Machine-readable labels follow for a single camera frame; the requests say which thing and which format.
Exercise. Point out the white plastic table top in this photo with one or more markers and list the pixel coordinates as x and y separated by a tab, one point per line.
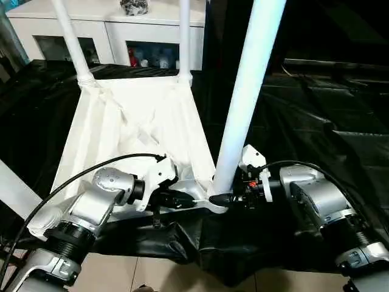
121	121

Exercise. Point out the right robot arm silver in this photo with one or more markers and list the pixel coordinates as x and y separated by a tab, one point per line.
319	197

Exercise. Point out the black work mat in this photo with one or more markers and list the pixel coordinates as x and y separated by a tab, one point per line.
319	121

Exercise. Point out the small white jar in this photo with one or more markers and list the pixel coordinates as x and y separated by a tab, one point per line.
164	63
145	63
177	64

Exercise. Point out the red package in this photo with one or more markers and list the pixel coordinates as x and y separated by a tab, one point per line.
132	56

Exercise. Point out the black cabinet with yellow label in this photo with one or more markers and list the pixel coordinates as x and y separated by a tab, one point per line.
222	30

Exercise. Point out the white cabinet with glass doors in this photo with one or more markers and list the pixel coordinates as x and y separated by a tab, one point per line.
121	30

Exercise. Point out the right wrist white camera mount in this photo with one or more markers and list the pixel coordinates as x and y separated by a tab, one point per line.
252	156

